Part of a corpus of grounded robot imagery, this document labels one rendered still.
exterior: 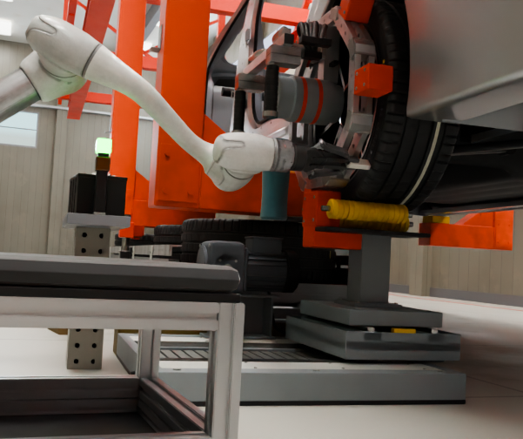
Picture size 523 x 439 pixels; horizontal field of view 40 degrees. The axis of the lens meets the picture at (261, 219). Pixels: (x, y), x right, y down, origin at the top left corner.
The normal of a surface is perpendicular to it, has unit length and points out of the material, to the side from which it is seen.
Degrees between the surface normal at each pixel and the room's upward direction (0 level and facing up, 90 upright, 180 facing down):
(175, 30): 90
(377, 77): 90
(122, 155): 90
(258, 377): 90
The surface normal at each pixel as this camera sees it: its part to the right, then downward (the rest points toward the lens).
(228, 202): 0.29, -0.04
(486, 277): -0.94, -0.07
